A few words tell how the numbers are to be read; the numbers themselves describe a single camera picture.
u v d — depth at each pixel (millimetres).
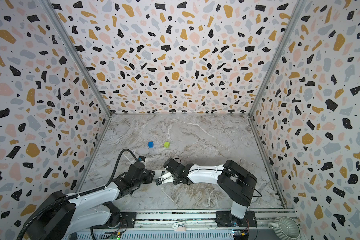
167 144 1019
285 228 722
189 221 758
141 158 796
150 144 1010
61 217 408
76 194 468
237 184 455
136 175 680
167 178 757
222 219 739
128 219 736
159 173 881
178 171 674
